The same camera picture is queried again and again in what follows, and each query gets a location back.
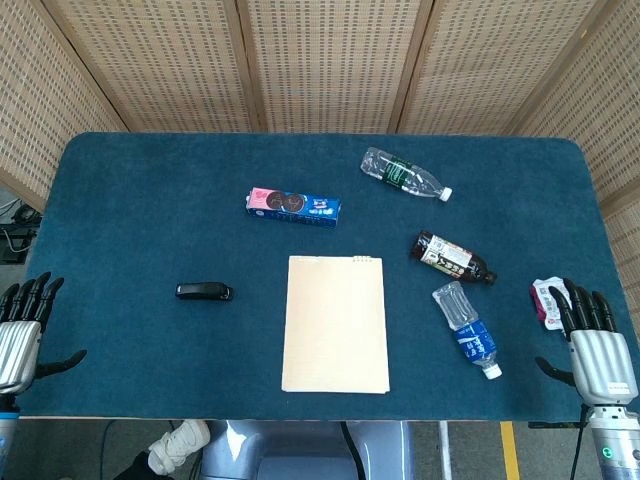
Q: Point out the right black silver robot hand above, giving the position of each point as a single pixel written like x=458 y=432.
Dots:
x=600 y=360

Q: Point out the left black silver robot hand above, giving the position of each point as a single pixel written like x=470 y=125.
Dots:
x=20 y=350

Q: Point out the black stapler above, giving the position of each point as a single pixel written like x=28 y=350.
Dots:
x=202 y=291

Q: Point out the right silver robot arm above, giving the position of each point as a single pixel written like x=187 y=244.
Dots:
x=615 y=445

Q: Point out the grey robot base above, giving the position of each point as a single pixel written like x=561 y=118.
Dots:
x=300 y=450

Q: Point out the yellow spiral-bound notepad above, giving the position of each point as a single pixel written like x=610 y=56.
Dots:
x=335 y=325

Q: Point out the white red snack packet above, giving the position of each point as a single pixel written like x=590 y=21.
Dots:
x=544 y=305

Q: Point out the black floor equipment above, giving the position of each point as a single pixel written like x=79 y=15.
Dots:
x=17 y=235

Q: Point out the clear bottle blue label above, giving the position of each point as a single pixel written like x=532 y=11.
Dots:
x=472 y=340

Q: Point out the white table leg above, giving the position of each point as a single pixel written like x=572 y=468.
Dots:
x=446 y=450

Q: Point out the blue table mat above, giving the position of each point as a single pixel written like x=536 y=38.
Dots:
x=150 y=225

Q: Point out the white sneaker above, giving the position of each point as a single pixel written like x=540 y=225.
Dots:
x=177 y=445

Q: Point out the dark tea bottle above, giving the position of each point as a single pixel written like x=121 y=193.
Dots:
x=447 y=256

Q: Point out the clear bottle green label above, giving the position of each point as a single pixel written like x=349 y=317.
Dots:
x=400 y=173

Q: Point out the blue cookie box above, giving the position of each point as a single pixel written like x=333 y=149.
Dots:
x=300 y=209

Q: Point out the woven folding screen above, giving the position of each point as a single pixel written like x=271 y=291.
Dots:
x=330 y=65

